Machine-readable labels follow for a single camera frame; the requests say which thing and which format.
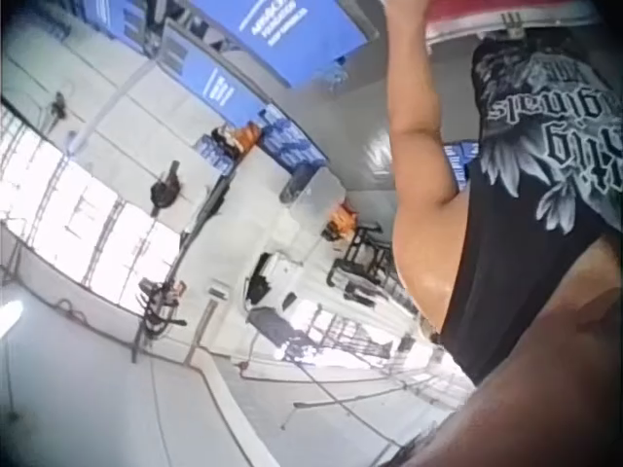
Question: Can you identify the orange and black equipment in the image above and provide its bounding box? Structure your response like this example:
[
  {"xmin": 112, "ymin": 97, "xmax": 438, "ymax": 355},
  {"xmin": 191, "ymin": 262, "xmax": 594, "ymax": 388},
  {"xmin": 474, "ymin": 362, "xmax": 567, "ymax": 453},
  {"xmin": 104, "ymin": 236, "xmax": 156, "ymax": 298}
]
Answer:
[{"xmin": 320, "ymin": 203, "xmax": 359, "ymax": 242}]

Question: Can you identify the white cabinet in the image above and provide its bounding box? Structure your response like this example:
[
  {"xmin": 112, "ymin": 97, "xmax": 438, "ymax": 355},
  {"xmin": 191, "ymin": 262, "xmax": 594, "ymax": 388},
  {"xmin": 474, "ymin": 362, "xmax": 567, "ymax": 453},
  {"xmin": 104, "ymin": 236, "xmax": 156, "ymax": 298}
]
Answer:
[{"xmin": 278, "ymin": 164, "xmax": 348, "ymax": 231}]

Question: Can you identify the black metal rack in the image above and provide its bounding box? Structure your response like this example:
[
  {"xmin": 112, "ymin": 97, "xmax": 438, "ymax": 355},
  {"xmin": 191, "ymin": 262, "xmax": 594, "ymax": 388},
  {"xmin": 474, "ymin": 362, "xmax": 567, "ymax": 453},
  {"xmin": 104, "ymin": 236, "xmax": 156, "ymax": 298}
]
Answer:
[{"xmin": 328, "ymin": 222, "xmax": 396, "ymax": 292}]

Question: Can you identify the black office chair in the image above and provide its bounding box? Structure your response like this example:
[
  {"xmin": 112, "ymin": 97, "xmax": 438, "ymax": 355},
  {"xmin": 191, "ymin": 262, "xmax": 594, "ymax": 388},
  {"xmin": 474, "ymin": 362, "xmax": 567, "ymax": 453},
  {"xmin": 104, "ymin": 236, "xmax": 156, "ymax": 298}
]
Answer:
[{"xmin": 243, "ymin": 251, "xmax": 279, "ymax": 307}]

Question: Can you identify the shelf of blue boxes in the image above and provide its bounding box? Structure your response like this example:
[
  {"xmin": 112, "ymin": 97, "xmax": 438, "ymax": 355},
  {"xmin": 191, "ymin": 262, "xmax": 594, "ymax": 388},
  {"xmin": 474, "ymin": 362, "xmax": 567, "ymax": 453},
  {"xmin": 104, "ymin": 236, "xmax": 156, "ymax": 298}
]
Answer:
[{"xmin": 194, "ymin": 103, "xmax": 328, "ymax": 182}]

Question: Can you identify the orange and black bag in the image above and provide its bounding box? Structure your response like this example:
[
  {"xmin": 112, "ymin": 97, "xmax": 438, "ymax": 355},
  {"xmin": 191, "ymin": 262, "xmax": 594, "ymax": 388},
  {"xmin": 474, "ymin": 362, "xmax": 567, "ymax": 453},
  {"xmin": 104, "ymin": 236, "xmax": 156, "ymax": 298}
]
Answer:
[{"xmin": 211, "ymin": 122, "xmax": 259, "ymax": 158}]

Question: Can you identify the stack of blue boxes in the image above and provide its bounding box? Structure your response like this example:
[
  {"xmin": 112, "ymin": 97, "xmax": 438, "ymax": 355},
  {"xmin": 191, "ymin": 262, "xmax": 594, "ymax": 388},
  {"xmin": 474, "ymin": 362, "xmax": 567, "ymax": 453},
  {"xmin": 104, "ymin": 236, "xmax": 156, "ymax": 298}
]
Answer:
[{"xmin": 441, "ymin": 139, "xmax": 482, "ymax": 192}]

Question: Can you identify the black tripod stand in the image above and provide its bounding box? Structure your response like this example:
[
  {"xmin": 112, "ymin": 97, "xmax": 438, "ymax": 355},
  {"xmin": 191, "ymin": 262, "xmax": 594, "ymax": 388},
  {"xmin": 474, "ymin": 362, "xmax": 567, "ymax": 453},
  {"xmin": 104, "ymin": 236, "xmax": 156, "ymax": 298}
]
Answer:
[{"xmin": 130, "ymin": 276, "xmax": 190, "ymax": 363}]

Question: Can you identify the large blue display screen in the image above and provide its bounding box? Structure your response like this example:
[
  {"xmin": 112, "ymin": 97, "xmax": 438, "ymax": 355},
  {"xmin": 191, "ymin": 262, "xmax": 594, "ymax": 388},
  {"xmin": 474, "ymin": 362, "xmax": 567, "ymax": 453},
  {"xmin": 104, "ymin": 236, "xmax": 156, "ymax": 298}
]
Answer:
[{"xmin": 188, "ymin": 0, "xmax": 382, "ymax": 90}]

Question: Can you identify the red white-rimmed crate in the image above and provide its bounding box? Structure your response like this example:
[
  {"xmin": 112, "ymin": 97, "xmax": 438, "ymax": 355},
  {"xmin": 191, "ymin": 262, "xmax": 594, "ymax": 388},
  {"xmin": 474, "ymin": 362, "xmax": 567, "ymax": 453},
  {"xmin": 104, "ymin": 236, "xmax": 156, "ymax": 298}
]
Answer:
[{"xmin": 421, "ymin": 0, "xmax": 601, "ymax": 55}]

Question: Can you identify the small black hanging device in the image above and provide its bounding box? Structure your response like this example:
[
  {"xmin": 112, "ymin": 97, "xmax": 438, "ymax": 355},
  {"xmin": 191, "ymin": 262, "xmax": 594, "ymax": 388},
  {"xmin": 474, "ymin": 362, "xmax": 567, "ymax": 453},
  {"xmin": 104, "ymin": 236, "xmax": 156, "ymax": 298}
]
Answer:
[{"xmin": 48, "ymin": 90, "xmax": 70, "ymax": 124}]

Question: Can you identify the grey metal clip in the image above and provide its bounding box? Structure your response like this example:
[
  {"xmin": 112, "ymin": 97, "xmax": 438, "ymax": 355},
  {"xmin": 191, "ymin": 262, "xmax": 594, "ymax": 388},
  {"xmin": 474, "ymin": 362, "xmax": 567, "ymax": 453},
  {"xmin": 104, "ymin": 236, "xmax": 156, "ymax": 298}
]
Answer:
[{"xmin": 498, "ymin": 12, "xmax": 529, "ymax": 40}]

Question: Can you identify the black floor cable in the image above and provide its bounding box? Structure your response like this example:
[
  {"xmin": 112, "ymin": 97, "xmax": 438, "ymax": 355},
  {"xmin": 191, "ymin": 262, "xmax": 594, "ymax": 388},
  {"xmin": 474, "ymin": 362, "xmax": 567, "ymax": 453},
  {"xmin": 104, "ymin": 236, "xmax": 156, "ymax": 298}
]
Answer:
[{"xmin": 281, "ymin": 354, "xmax": 390, "ymax": 439}]

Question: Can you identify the blue wall panel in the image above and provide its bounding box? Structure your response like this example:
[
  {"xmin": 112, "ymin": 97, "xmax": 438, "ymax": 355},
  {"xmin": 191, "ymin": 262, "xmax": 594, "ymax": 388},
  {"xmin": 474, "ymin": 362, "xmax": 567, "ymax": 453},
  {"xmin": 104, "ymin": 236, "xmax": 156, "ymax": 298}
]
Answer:
[{"xmin": 178, "ymin": 47, "xmax": 274, "ymax": 128}]

